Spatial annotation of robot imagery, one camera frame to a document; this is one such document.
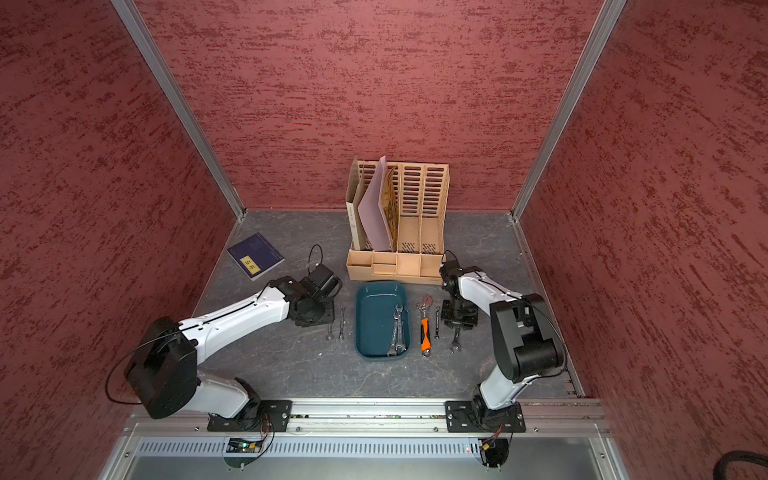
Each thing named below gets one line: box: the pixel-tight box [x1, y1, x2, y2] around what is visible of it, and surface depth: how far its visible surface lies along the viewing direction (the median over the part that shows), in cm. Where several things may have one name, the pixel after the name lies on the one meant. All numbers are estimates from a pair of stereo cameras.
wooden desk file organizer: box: [346, 162, 450, 286], surface depth 102 cm
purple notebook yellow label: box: [226, 232, 286, 282], surface depth 108 cm
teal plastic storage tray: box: [355, 280, 411, 361], surface depth 91 cm
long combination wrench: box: [396, 304, 407, 353], surface depth 89 cm
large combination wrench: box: [387, 312, 399, 357], surface depth 87 cm
